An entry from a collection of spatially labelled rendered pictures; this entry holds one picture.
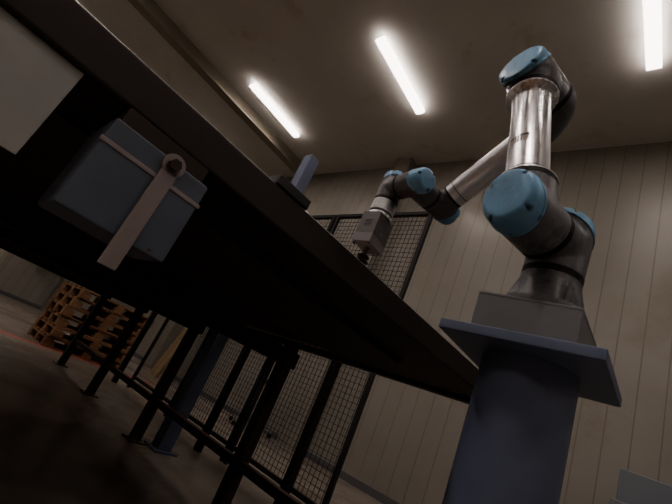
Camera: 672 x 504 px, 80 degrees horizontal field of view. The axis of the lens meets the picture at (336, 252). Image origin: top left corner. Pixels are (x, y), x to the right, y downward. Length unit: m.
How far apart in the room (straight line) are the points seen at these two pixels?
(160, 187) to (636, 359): 4.53
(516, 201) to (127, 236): 0.64
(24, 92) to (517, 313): 0.78
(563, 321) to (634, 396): 3.87
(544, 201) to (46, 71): 0.76
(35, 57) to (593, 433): 4.52
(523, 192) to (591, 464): 3.89
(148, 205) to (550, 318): 0.66
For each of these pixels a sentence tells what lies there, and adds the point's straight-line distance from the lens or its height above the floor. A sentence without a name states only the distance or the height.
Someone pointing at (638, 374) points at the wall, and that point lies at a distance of 4.70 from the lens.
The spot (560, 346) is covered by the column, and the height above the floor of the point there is 0.86.
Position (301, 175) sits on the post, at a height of 2.17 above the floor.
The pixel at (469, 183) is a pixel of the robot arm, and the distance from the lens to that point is 1.23.
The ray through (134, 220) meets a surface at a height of 0.74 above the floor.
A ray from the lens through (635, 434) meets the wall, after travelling 4.57.
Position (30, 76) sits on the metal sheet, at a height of 0.81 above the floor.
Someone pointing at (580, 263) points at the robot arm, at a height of 1.07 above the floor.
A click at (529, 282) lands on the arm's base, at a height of 1.00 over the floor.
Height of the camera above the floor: 0.63
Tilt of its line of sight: 20 degrees up
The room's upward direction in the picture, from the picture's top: 24 degrees clockwise
